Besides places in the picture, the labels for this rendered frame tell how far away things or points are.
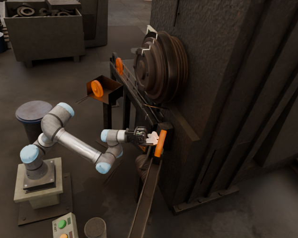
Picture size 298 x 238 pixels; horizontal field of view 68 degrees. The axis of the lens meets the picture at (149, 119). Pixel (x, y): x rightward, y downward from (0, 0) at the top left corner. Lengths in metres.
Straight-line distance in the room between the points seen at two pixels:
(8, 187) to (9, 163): 0.27
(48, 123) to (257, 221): 1.86
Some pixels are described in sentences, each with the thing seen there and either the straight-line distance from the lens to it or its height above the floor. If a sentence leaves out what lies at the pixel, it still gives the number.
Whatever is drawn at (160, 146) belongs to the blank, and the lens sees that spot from 1.20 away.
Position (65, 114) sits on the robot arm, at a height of 0.93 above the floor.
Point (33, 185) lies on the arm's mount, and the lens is 1.83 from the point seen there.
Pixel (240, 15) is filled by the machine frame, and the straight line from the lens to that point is 1.09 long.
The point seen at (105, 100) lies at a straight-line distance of 2.06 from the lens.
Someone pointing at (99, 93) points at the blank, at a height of 0.66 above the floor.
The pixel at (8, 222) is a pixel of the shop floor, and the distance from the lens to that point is 2.17.
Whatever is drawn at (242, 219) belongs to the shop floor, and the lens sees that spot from 2.26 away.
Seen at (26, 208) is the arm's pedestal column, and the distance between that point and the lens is 2.16.
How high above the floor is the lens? 1.82
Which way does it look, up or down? 40 degrees down
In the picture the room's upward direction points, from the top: 8 degrees clockwise
